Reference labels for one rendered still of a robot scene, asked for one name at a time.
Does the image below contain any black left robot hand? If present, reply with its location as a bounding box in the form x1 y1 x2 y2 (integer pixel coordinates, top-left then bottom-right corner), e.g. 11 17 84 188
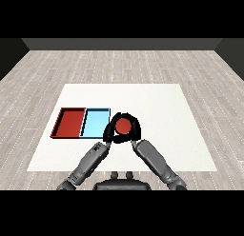
102 111 128 145

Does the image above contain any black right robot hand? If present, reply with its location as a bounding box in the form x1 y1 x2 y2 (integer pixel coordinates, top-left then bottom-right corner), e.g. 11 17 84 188
122 111 143 143

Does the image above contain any small red can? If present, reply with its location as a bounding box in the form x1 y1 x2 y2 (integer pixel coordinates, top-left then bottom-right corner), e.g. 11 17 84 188
114 117 133 136

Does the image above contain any shallow open light blue box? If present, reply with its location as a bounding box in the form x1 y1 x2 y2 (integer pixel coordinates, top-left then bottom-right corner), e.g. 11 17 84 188
79 107 112 139

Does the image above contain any shallow open red box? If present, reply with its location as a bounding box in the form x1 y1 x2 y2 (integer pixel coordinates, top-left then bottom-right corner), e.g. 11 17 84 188
50 107 87 140

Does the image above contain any dark grey robot body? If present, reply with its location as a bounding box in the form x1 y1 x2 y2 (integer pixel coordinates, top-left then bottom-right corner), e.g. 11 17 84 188
92 171 152 191

